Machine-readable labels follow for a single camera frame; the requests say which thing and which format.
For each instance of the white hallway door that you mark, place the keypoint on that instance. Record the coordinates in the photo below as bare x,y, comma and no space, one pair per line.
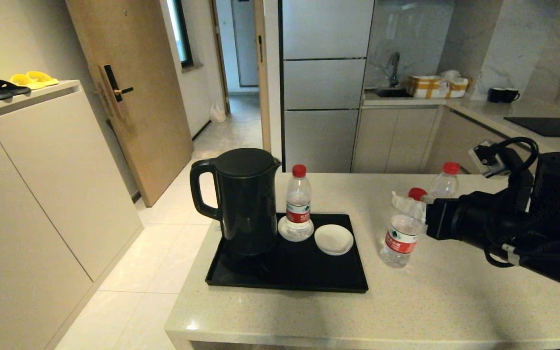
246,48

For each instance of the black electric kettle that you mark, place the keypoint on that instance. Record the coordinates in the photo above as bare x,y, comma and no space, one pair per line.
246,208

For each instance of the beige kitchen base cabinet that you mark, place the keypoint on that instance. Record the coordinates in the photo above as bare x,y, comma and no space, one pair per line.
392,138

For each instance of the white crumpled cloth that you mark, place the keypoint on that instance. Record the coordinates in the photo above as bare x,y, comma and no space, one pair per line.
450,74

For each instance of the silver refrigerator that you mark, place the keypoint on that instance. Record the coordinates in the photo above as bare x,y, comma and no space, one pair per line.
326,82

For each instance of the black rectangular serving tray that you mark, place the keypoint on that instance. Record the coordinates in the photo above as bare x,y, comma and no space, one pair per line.
285,272

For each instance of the beige shoe cabinet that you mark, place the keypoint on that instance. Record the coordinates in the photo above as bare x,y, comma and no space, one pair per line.
42,194

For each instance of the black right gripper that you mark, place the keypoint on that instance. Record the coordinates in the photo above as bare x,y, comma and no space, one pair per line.
464,218

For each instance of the chrome kitchen faucet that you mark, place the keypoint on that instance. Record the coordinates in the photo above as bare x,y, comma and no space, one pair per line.
394,64

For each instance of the black mug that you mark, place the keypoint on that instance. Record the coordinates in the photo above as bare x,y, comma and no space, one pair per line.
494,95
509,95

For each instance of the white plastic bag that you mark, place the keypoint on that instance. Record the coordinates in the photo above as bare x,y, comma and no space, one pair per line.
217,112

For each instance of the small yellow plaid storage box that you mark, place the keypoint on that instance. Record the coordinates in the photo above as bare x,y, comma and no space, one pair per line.
458,89

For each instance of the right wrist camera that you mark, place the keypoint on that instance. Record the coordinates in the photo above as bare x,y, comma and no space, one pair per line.
488,154

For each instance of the wooden door frame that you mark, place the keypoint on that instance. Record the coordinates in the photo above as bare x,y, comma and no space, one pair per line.
262,97

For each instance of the yellow slipper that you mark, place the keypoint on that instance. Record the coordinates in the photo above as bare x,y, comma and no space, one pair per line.
44,78
27,81

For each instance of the black induction cooktop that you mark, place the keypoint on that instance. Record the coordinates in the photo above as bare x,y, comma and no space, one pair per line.
552,126

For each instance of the dark framed window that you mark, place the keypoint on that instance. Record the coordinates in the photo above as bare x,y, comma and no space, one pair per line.
182,34

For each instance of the white round saucer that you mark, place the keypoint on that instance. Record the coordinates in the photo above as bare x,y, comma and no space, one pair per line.
295,237
333,239

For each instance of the dark kitchen sink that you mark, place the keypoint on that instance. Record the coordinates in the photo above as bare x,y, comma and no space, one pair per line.
392,92

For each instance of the wooden entrance door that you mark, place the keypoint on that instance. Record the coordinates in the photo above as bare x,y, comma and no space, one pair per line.
139,48

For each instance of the clear red-capped water bottle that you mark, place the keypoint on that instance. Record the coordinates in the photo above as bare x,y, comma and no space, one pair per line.
298,199
444,184
399,238

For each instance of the large yellow plaid storage box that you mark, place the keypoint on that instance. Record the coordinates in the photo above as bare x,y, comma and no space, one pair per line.
426,86

